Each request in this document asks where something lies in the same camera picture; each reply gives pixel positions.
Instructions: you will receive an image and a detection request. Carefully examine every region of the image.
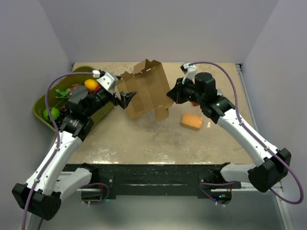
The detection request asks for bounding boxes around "orange sponge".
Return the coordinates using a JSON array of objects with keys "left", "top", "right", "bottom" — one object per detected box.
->
[{"left": 181, "top": 113, "right": 202, "bottom": 130}]

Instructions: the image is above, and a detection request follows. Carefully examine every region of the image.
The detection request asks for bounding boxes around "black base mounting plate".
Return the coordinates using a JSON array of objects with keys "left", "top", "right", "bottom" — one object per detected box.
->
[{"left": 62, "top": 163, "right": 241, "bottom": 204}]

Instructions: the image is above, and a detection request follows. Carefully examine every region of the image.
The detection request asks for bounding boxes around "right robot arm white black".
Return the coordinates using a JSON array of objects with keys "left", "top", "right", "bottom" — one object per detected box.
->
[{"left": 167, "top": 72, "right": 291, "bottom": 193}]

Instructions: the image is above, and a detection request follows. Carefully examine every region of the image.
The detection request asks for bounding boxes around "purple grape bunch toy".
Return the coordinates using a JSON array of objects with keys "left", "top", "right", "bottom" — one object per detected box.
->
[{"left": 59, "top": 105, "right": 70, "bottom": 118}]

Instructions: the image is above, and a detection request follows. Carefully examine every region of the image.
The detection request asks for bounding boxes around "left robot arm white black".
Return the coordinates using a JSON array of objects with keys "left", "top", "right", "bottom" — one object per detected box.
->
[{"left": 12, "top": 86, "right": 136, "bottom": 220}]

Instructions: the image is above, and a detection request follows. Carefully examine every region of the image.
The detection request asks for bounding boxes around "pink dragon fruit toy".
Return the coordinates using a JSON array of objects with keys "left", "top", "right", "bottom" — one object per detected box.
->
[{"left": 56, "top": 84, "right": 81, "bottom": 99}]

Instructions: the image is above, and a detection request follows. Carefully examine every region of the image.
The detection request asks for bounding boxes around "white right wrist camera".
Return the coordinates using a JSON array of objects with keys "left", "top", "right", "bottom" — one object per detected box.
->
[{"left": 180, "top": 62, "right": 197, "bottom": 84}]

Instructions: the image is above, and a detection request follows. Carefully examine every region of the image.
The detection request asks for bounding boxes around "yellow lemon toy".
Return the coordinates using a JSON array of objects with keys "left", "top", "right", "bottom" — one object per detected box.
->
[{"left": 84, "top": 79, "right": 99, "bottom": 92}]

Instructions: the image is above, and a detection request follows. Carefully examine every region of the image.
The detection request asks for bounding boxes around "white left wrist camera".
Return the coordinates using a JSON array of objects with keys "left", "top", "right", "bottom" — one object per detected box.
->
[{"left": 97, "top": 72, "right": 121, "bottom": 95}]

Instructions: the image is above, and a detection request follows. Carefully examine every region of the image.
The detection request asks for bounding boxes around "green striped melon toy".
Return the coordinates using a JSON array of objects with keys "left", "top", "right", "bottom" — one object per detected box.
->
[{"left": 43, "top": 107, "right": 60, "bottom": 123}]

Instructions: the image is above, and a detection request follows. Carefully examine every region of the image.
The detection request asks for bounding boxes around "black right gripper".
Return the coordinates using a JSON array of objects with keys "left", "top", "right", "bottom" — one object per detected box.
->
[{"left": 167, "top": 77, "right": 205, "bottom": 105}]

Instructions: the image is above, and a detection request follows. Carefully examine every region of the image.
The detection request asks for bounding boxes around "red silver toothpaste box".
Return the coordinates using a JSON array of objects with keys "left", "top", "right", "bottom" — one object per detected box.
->
[{"left": 192, "top": 89, "right": 224, "bottom": 106}]

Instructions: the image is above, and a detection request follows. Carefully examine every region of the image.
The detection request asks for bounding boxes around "brown cardboard paper box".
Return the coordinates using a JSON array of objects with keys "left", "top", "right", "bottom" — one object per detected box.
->
[{"left": 117, "top": 59, "right": 174, "bottom": 122}]

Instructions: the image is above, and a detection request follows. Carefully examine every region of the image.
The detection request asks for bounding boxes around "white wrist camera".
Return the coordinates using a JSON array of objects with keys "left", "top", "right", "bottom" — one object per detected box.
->
[
  {"left": 97, "top": 72, "right": 121, "bottom": 95},
  {"left": 180, "top": 62, "right": 197, "bottom": 84}
]

